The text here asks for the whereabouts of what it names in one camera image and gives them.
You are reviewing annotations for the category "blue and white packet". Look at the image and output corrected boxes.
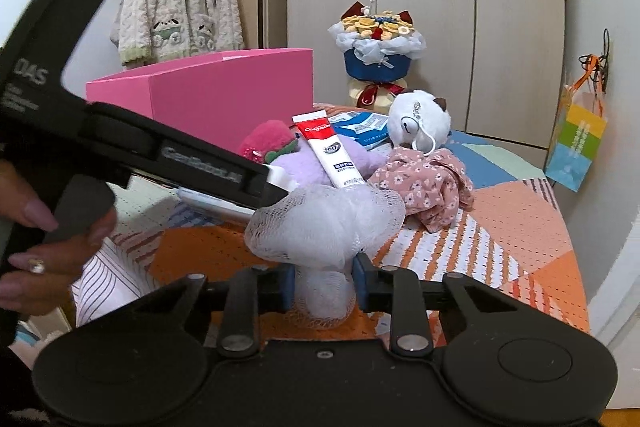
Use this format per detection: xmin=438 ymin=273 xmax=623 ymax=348
xmin=327 ymin=109 xmax=393 ymax=150

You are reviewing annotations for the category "person's left hand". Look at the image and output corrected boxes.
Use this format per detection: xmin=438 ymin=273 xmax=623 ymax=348
xmin=0 ymin=157 xmax=119 ymax=324

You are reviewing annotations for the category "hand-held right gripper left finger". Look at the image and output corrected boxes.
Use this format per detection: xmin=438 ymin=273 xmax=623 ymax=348
xmin=127 ymin=264 xmax=297 ymax=354

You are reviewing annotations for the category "beige wardrobe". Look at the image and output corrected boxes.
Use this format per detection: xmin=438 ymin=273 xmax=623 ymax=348
xmin=260 ymin=0 xmax=568 ymax=158

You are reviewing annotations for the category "blue wrapped flower bouquet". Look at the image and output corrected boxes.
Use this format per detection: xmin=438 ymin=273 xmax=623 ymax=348
xmin=327 ymin=0 xmax=428 ymax=110

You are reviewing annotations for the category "red and white toothpaste tube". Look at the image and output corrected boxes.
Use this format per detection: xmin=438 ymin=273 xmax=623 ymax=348
xmin=291 ymin=111 xmax=373 ymax=190

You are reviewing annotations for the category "colourful paper gift bag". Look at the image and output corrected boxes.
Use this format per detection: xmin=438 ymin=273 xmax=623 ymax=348
xmin=544 ymin=84 xmax=608 ymax=192

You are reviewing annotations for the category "pink cardboard box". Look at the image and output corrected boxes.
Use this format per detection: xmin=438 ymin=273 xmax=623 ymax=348
xmin=85 ymin=48 xmax=314 ymax=145

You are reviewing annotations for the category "purple plush toy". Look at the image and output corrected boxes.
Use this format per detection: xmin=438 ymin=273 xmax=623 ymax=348
xmin=265 ymin=137 xmax=388 ymax=190

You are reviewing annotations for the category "pink floral cloth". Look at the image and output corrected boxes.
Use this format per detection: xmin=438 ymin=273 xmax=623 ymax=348
xmin=367 ymin=147 xmax=476 ymax=233

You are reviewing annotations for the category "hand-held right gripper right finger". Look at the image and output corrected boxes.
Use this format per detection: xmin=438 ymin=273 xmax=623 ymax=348
xmin=352 ymin=252 xmax=507 ymax=354

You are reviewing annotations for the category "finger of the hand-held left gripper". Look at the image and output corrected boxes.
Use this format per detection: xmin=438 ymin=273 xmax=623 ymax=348
xmin=235 ymin=164 xmax=291 ymax=210

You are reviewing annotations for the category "white plush cat toy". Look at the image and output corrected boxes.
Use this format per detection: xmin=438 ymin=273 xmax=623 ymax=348
xmin=387 ymin=89 xmax=452 ymax=155

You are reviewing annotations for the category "pink strawberry plush toy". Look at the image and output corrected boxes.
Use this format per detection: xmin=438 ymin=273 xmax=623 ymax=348
xmin=237 ymin=119 xmax=301 ymax=165

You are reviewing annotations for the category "white mesh bath pouf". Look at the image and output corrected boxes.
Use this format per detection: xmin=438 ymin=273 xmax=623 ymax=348
xmin=244 ymin=184 xmax=407 ymax=330

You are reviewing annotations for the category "patterned tablecloth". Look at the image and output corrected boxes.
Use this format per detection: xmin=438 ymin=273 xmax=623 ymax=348
xmin=72 ymin=102 xmax=591 ymax=358

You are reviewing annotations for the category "orange strap bundle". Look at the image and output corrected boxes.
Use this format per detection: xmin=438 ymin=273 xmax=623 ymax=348
xmin=572 ymin=28 xmax=612 ymax=95

